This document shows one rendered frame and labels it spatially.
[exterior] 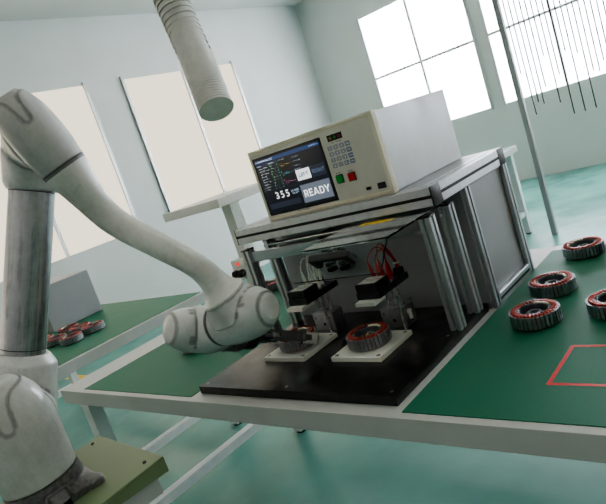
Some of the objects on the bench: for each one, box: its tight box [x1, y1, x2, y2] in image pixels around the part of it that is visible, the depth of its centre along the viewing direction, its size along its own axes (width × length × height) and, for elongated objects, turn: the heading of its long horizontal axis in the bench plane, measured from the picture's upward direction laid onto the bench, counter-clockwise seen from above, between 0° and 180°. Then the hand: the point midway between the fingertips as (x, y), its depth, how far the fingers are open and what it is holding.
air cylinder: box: [312, 306, 346, 330], centre depth 172 cm, size 5×8×6 cm
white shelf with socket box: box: [163, 183, 266, 285], centre depth 253 cm, size 35×37×46 cm
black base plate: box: [199, 303, 489, 406], centre depth 155 cm, size 47×64×2 cm
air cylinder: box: [379, 300, 418, 327], centre depth 156 cm, size 5×8×6 cm
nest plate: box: [264, 333, 338, 362], centre depth 162 cm, size 15×15×1 cm
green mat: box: [85, 290, 303, 397], centre depth 214 cm, size 94×61×1 cm, turn 20°
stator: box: [508, 299, 563, 331], centre depth 133 cm, size 11×11×4 cm
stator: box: [277, 325, 319, 353], centre depth 162 cm, size 11×11×4 cm
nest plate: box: [331, 330, 413, 362], centre depth 146 cm, size 15×15×1 cm
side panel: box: [461, 163, 534, 309], centre depth 158 cm, size 28×3×32 cm, turn 20°
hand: (296, 338), depth 161 cm, fingers closed on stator, 11 cm apart
